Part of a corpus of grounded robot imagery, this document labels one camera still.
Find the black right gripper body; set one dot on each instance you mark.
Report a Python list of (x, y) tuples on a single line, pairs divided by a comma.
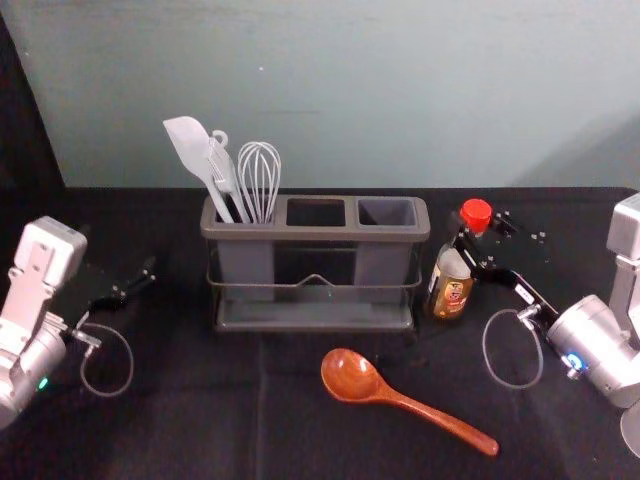
[(537, 280)]

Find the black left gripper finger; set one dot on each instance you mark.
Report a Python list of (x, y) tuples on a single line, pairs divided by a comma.
[(125, 296), (142, 266)]

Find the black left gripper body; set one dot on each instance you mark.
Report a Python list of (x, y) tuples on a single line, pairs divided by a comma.
[(92, 287)]

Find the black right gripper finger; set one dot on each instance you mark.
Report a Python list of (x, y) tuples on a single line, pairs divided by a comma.
[(502, 222), (492, 276)]

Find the amber bottle with red cap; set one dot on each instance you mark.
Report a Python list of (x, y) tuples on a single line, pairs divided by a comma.
[(450, 290)]

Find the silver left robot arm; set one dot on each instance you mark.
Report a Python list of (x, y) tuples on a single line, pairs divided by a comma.
[(30, 310)]

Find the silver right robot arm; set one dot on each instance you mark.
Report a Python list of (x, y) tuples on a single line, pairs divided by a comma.
[(595, 335)]

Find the grey three-compartment utensil holder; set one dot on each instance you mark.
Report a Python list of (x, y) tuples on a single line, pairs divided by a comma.
[(245, 260)]

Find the grey silicone spatula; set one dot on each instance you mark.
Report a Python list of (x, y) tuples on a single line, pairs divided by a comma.
[(187, 145)]

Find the grey whisk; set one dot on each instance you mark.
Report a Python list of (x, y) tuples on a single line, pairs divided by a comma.
[(259, 170)]

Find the black table cloth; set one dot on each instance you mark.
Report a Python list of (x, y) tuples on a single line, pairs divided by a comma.
[(225, 425)]

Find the brown wooden spoon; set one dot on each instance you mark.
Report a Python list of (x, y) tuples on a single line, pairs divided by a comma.
[(350, 375)]

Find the grey drip tray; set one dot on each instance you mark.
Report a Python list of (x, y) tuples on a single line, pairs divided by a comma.
[(310, 316)]

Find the black fabric panel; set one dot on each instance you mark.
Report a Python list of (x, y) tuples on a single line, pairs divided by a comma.
[(22, 125)]

